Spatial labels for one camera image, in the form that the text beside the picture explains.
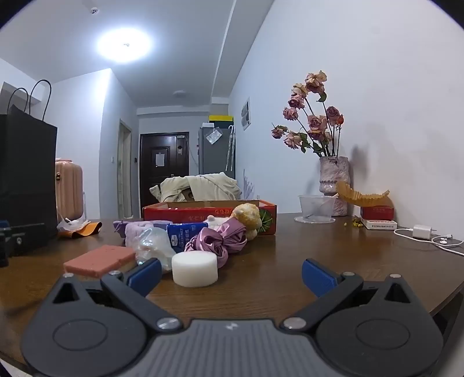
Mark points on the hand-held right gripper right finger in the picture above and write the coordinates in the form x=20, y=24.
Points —
x=316, y=277

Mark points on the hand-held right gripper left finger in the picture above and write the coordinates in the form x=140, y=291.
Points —
x=145, y=275

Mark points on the clear plastic bag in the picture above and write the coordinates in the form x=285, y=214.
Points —
x=154, y=246

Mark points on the pale lavender towel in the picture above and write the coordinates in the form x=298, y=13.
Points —
x=139, y=229

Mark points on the pink sponge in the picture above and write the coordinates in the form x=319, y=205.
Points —
x=99, y=259

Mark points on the white round foam block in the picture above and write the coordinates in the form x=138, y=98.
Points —
x=195, y=270

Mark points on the blue tissue packet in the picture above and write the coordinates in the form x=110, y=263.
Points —
x=183, y=235

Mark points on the purple satin scrunchie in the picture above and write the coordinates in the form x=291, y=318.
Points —
x=214, y=241

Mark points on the red cardboard box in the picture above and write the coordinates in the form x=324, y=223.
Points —
x=203, y=212

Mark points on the white plastic bag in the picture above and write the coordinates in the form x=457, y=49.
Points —
x=70, y=224

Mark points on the purple knitted cloth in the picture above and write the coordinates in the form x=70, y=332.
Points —
x=119, y=228

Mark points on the orange cloth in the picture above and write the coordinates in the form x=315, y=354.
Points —
x=87, y=230

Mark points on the pink suitcase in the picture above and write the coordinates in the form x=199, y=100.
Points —
x=69, y=188

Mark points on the clear plastic container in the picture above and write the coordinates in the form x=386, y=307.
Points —
x=316, y=208

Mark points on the scattered yellow buds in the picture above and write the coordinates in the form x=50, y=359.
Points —
x=357, y=222

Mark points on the black paper bag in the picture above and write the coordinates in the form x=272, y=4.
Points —
x=25, y=163

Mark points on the flat white box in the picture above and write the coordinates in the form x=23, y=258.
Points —
x=379, y=224

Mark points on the small red box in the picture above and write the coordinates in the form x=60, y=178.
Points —
x=377, y=212

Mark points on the small yellow plush toy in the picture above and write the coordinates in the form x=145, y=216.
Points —
x=362, y=197

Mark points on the yellow and white plush toy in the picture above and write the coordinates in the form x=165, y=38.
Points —
x=246, y=215

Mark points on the pink mottled vase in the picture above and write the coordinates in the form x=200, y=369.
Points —
x=333, y=177

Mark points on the dark brown door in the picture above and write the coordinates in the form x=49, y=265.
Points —
x=163, y=174

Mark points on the beige coat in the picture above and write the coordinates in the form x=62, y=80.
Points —
x=203, y=186

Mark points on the pale side door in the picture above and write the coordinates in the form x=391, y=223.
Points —
x=125, y=170

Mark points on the grey refrigerator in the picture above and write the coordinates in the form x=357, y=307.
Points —
x=214, y=156

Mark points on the clear umbrella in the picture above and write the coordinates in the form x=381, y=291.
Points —
x=229, y=148

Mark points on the dried pink roses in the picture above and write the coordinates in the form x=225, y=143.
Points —
x=315, y=123

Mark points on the yellow box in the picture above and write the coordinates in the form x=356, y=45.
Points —
x=221, y=119

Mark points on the round ceiling light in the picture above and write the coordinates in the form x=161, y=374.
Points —
x=124, y=45

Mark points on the smoke detector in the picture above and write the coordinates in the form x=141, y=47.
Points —
x=95, y=11

